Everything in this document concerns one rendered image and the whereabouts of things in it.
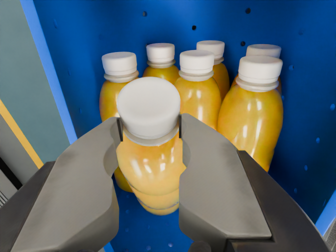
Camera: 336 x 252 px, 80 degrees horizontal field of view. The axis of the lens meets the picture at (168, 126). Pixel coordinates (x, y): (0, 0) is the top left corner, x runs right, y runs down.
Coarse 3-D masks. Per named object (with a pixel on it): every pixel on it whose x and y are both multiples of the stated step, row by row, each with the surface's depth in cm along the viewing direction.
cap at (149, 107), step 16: (144, 80) 13; (160, 80) 13; (128, 96) 12; (144, 96) 12; (160, 96) 12; (176, 96) 12; (128, 112) 12; (144, 112) 12; (160, 112) 12; (176, 112) 12; (128, 128) 12; (144, 128) 12; (160, 128) 12
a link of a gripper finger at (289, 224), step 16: (240, 160) 8; (256, 176) 8; (256, 192) 7; (272, 192) 7; (272, 208) 6; (288, 208) 6; (272, 224) 6; (288, 224) 6; (304, 224) 6; (240, 240) 6; (256, 240) 6; (272, 240) 6; (288, 240) 6; (304, 240) 6; (320, 240) 6
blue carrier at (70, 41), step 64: (64, 0) 19; (128, 0) 26; (192, 0) 29; (256, 0) 27; (320, 0) 21; (64, 64) 19; (320, 64) 22; (320, 128) 23; (128, 192) 36; (320, 192) 21
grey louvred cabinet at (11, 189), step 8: (0, 160) 157; (0, 168) 156; (8, 168) 163; (0, 176) 151; (8, 176) 162; (0, 184) 150; (8, 184) 156; (16, 184) 168; (0, 192) 148; (8, 192) 155; (0, 200) 147
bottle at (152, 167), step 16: (176, 128) 13; (128, 144) 14; (144, 144) 13; (160, 144) 14; (176, 144) 14; (128, 160) 14; (144, 160) 14; (160, 160) 14; (176, 160) 14; (128, 176) 16; (144, 176) 15; (160, 176) 15; (176, 176) 16; (144, 192) 17; (160, 192) 17; (176, 192) 19; (144, 208) 25; (160, 208) 22; (176, 208) 26
